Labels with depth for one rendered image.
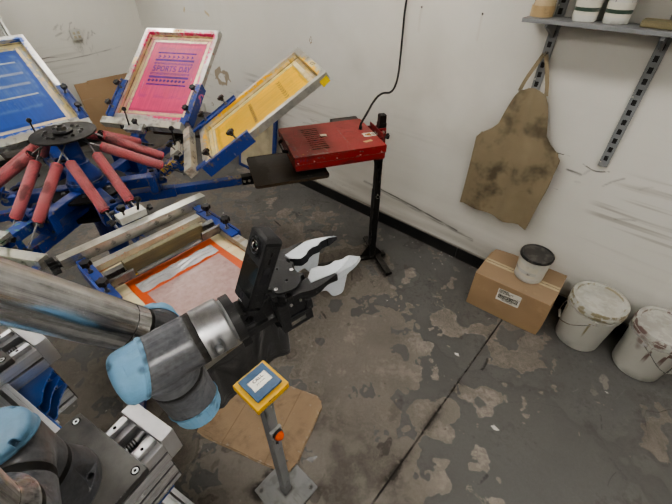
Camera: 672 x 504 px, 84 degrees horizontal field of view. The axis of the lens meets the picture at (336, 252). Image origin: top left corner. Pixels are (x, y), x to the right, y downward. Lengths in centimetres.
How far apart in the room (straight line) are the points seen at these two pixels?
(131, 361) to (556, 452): 223
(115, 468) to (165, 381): 42
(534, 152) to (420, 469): 191
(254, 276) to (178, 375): 16
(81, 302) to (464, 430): 205
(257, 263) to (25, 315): 28
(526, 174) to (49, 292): 250
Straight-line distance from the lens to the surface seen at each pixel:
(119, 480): 92
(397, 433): 226
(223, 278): 163
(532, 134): 260
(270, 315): 57
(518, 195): 274
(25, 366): 132
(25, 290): 58
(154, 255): 174
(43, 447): 79
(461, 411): 239
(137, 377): 53
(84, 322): 61
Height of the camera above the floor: 204
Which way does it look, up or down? 40 degrees down
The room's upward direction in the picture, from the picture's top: straight up
